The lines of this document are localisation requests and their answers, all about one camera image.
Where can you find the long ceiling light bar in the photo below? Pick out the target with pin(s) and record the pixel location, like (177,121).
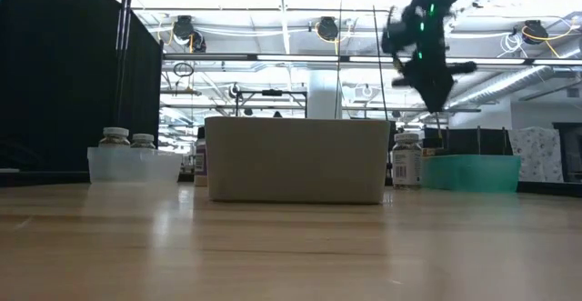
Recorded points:
(295,57)

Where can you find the silver air duct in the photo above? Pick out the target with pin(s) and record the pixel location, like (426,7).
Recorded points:
(523,80)

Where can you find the black mesh-top equipment case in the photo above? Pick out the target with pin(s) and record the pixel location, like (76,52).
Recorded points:
(464,142)

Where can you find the person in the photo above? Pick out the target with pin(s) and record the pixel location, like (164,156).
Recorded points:
(277,114)

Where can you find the light grey plastic bin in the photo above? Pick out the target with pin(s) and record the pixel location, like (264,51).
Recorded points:
(295,160)

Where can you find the black aluminium frame rail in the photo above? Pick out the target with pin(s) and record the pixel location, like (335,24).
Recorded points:
(552,188)
(45,178)

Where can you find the white-lidded spice jar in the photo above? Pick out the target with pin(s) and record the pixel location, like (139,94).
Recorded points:
(407,164)
(143,137)

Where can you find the black curtain partition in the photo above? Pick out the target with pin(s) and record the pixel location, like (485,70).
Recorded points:
(54,87)

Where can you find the white-lidded bagel seasoning jar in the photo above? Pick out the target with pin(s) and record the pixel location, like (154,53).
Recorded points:
(114,133)

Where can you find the dark framed panel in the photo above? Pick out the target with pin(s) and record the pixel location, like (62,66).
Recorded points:
(570,151)

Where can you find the white patterned cover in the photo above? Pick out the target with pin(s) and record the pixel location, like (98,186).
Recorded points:
(536,155)

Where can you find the clear plastic bin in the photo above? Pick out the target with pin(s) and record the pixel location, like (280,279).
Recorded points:
(136,169)

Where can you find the teal plastic bin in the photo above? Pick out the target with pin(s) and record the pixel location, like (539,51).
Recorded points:
(473,173)

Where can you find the white building column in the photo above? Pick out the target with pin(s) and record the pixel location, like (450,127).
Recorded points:
(325,96)

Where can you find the black metal rack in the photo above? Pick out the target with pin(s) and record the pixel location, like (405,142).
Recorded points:
(272,93)

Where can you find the thin black pole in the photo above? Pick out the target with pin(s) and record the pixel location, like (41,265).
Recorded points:
(119,28)
(127,28)

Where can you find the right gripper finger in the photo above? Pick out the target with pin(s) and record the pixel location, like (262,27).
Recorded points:
(432,94)

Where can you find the purple-labelled black-lidded jar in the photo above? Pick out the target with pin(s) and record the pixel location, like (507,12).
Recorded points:
(200,162)

